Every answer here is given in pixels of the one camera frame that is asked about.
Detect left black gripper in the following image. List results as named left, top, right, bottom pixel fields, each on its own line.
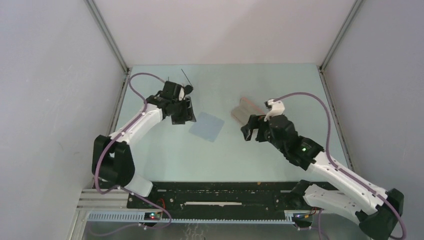
left=171, top=96, right=196, bottom=125

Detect pink glasses case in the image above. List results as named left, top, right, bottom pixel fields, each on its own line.
left=230, top=97, right=265, bottom=126

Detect light blue cleaning cloth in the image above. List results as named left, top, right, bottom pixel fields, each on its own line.
left=189, top=112, right=225, bottom=143

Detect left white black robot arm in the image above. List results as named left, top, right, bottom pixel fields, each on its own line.
left=92, top=81, right=196, bottom=208

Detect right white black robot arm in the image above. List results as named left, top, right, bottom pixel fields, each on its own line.
left=240, top=114, right=406, bottom=240

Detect black sunglasses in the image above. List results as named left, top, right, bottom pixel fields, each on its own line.
left=176, top=68, right=195, bottom=95

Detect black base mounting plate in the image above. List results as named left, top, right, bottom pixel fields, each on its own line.
left=126, top=181, right=318, bottom=220

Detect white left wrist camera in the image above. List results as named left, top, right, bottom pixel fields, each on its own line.
left=178, top=86, right=186, bottom=101

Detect grey cable duct rail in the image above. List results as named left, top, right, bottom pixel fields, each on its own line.
left=87, top=211, right=294, bottom=224

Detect aluminium frame rails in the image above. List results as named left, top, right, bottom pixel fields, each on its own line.
left=76, top=189, right=129, bottom=211

